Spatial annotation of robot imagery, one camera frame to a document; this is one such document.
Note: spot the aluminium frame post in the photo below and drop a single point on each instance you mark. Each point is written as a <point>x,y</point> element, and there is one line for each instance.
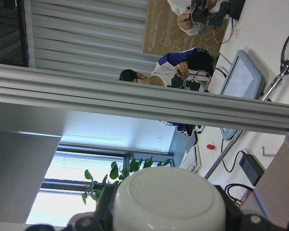
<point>28,86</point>

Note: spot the white keyboard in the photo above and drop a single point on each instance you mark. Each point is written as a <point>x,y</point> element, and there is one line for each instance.
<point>191,160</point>

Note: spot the seated person blue jacket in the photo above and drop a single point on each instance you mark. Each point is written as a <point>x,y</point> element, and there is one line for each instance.
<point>172,65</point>

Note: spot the white plastic cup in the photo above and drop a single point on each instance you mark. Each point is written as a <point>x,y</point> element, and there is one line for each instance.
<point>168,199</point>

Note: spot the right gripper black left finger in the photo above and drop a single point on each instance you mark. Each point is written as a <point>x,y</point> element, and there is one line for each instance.
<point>105,207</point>

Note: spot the teach pendant tablet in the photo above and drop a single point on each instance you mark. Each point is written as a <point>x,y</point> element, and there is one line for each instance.
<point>243,79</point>

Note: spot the black power adapter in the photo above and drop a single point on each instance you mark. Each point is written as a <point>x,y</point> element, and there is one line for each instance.
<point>251,168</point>

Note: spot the cardboard box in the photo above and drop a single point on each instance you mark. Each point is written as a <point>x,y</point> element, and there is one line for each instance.
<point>162,35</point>

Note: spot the metal grabber stick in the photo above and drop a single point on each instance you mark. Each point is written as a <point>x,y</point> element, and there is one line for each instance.
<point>284,70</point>

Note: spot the green potted plant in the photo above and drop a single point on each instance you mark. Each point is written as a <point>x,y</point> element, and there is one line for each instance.
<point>114,178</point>

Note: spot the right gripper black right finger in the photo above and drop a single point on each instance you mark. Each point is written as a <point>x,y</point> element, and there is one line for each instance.
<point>233,213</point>

